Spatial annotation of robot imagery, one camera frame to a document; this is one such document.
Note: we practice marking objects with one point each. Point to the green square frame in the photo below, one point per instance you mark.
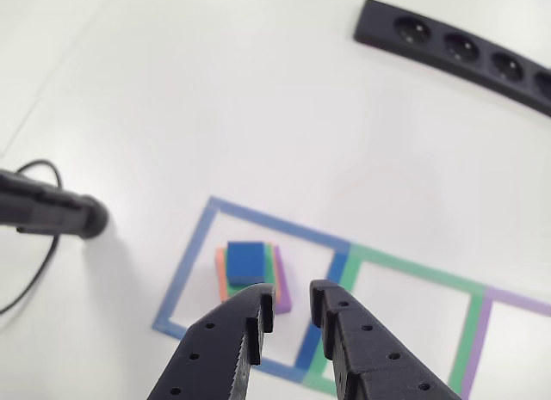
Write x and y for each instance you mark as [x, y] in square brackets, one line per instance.
[413, 268]

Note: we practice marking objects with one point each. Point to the black power strip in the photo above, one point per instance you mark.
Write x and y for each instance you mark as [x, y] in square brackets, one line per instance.
[456, 51]

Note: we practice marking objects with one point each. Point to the blue square frame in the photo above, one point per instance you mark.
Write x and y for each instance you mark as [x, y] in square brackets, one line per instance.
[189, 254]

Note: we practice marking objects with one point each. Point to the small blue cube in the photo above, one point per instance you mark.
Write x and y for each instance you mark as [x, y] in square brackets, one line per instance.
[245, 262]

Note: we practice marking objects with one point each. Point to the purple square frame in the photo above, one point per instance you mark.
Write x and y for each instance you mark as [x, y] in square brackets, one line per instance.
[478, 340]

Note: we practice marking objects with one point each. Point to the orange cube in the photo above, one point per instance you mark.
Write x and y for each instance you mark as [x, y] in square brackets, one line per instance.
[221, 275]

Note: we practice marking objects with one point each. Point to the green cube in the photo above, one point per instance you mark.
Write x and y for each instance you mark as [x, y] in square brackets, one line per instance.
[269, 266]

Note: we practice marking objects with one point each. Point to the large purple cube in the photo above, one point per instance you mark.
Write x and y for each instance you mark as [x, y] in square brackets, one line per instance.
[282, 288]

